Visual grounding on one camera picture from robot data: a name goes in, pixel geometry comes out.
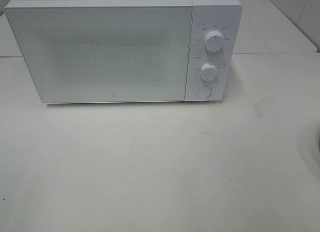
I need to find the pink plate rim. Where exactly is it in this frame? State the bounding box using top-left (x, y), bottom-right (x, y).
top-left (312, 127), bottom-right (320, 153)

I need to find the white microwave oven body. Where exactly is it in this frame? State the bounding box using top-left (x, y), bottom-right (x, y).
top-left (4, 0), bottom-right (243, 103)

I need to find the upper white round knob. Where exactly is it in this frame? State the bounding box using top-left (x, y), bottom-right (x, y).
top-left (204, 29), bottom-right (225, 52)

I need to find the lower white round knob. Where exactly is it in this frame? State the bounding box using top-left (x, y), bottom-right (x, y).
top-left (199, 63), bottom-right (218, 81)

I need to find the white microwave door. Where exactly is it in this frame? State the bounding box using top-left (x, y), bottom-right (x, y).
top-left (5, 6), bottom-right (193, 103)

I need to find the white round door button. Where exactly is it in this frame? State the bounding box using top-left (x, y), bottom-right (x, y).
top-left (196, 86), bottom-right (212, 98)

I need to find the white round knob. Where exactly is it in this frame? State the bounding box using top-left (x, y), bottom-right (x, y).
top-left (199, 63), bottom-right (218, 81)
top-left (204, 29), bottom-right (225, 52)

